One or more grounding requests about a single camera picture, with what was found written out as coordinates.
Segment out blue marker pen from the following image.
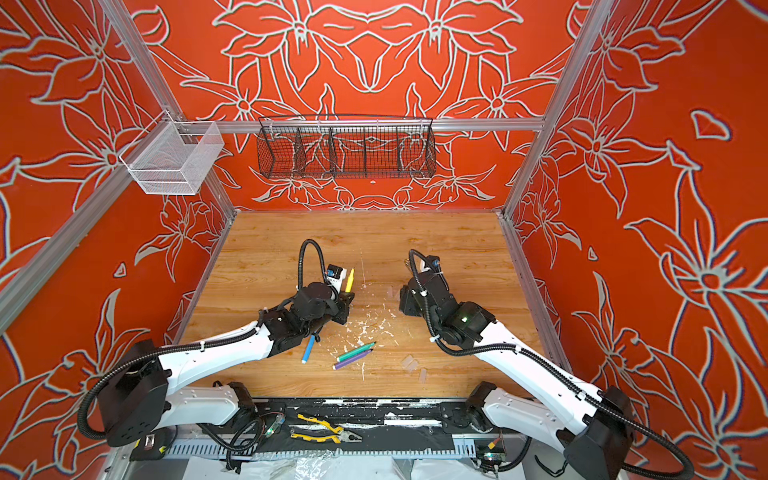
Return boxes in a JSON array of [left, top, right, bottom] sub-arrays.
[[301, 334, 316, 364]]

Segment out yellow highlighter pen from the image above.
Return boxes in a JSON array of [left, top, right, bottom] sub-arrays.
[[344, 268, 355, 293]]

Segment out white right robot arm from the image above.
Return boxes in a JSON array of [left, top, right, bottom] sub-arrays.
[[400, 249, 694, 479]]

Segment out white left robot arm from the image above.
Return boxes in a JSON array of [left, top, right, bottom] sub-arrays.
[[76, 262, 354, 447]]

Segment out green marker pen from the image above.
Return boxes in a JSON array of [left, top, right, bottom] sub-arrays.
[[337, 341, 377, 363]]

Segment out purple marker pen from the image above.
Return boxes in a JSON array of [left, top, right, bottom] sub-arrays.
[[332, 349, 372, 371]]

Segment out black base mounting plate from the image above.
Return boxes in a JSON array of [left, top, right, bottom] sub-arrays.
[[203, 395, 523, 454]]

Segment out left black tape measure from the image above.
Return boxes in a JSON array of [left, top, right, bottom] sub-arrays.
[[129, 427, 177, 462]]

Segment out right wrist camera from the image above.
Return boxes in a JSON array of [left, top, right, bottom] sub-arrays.
[[421, 255, 442, 274]]

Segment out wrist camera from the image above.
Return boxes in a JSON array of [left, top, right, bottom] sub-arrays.
[[326, 264, 348, 292], [421, 255, 442, 274]]

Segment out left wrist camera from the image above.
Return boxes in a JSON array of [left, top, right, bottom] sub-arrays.
[[326, 264, 348, 292]]

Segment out yellow handled pliers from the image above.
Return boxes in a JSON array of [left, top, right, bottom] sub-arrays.
[[290, 414, 363, 445]]

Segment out black wire mesh basket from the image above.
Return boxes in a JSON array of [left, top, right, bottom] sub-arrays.
[[256, 114, 437, 180]]

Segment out grey slotted cable duct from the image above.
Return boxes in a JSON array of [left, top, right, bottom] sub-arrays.
[[165, 438, 477, 461]]

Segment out white wire mesh basket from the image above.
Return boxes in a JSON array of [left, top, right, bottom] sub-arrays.
[[118, 111, 224, 196]]

